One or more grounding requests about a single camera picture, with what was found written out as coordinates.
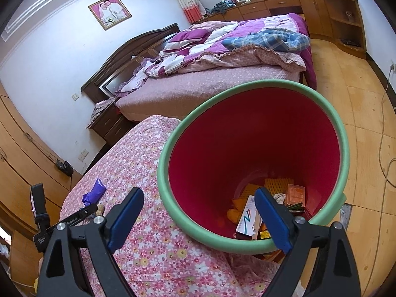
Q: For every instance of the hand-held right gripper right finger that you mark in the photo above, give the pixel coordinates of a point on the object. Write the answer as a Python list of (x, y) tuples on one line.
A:
[(272, 219)]

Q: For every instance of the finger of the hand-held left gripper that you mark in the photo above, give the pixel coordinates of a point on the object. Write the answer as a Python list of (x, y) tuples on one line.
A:
[(89, 211)]

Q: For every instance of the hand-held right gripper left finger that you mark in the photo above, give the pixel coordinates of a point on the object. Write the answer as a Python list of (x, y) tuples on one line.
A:
[(123, 219)]

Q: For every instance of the peanut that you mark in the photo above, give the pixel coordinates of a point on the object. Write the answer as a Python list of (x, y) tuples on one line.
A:
[(99, 210)]

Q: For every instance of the purple plastic bag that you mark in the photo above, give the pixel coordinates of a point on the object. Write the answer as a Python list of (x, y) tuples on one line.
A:
[(94, 191)]

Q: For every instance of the white and teal medicine box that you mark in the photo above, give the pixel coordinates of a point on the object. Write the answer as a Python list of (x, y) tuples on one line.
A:
[(247, 219)]

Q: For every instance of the small yellow cardboard box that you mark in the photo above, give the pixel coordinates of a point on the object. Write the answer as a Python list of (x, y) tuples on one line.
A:
[(295, 195)]

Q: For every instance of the yellow foam fruit net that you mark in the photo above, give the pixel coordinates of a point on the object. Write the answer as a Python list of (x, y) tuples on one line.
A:
[(278, 185)]

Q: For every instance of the red bin with green rim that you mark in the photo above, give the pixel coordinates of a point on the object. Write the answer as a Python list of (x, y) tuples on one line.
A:
[(247, 130)]

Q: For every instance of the dark green wrapper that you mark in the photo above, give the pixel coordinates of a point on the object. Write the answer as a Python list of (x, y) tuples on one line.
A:
[(295, 208)]

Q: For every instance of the black power strip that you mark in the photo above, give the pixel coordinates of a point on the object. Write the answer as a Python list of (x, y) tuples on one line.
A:
[(64, 167)]

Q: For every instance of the light wooden wardrobe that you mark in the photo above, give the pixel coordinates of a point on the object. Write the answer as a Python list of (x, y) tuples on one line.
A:
[(24, 145)]

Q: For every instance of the dark wooden nightstand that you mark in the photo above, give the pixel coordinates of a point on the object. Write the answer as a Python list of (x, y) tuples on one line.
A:
[(114, 123)]

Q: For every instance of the pink cloth on nightstand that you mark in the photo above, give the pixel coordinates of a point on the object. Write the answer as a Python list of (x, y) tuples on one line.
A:
[(102, 106)]

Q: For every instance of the white frilled pillow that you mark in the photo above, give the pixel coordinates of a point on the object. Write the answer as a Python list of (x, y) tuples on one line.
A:
[(133, 82)]

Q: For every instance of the bed with pink sheet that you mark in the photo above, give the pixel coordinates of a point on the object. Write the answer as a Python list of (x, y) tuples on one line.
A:
[(185, 89)]

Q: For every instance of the dark wooden headboard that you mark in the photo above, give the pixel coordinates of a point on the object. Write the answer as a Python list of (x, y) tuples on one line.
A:
[(123, 49)]

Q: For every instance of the blue plaid cloth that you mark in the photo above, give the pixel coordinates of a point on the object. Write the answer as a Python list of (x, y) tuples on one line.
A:
[(266, 38)]

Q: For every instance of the purple and white quilt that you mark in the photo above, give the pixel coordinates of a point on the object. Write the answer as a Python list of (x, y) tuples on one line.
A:
[(198, 37)]

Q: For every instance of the wooden desk cabinet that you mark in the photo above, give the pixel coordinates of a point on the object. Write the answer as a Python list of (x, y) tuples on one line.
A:
[(278, 4)]

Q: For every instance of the pile of dark clothes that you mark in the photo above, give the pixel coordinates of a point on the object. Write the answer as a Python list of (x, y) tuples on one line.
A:
[(222, 6)]

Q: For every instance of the white wall socket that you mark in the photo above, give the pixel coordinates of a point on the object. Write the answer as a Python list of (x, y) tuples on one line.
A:
[(82, 155)]

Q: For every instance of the framed wall picture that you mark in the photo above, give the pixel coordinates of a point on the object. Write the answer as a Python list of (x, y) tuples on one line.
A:
[(109, 10)]

